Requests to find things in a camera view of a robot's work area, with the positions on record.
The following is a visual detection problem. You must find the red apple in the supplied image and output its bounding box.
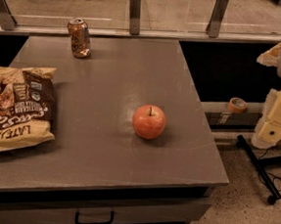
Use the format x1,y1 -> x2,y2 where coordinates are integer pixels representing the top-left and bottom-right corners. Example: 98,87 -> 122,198
132,105 -> 166,140

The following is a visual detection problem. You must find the brown chip bag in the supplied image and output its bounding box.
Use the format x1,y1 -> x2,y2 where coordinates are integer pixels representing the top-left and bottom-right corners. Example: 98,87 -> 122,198
0,67 -> 56,152

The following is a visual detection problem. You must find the orange tape roll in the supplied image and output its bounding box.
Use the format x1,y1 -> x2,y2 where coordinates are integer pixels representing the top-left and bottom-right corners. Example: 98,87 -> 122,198
227,97 -> 248,113

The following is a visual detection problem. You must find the black stand leg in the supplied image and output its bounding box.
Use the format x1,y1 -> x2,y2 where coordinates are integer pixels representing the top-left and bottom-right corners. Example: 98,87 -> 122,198
236,135 -> 281,205

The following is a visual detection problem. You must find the grey cabinet drawer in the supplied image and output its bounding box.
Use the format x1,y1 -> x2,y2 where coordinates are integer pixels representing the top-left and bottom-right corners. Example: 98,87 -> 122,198
0,197 -> 211,224

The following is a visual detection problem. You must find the orange soda can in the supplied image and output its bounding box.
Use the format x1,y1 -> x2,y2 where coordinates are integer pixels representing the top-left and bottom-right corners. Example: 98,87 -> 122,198
68,18 -> 91,59

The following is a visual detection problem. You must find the glass barrier panel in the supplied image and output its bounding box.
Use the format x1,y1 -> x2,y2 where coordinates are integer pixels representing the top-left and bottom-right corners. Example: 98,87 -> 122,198
6,0 -> 281,35

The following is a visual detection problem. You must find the right metal bracket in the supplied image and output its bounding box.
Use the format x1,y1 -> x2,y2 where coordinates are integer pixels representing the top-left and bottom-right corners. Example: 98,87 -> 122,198
206,0 -> 230,38

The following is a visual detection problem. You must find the metal bracket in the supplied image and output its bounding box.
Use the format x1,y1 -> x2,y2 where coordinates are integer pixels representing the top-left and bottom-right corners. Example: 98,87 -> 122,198
129,0 -> 141,35
206,0 -> 230,38
0,0 -> 17,31

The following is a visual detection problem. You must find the black cable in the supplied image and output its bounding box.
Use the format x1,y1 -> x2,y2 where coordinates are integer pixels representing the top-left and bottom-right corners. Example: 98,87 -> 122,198
255,147 -> 281,193

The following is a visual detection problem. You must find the middle metal bracket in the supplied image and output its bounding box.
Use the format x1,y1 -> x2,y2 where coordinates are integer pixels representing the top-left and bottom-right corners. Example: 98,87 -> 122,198
129,0 -> 141,35

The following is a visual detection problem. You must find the black drawer handle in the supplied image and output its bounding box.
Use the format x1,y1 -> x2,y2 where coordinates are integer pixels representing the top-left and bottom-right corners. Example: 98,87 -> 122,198
73,208 -> 115,224

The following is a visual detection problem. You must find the left metal bracket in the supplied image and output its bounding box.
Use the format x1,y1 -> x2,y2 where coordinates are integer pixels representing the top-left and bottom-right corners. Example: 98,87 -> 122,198
0,0 -> 17,31

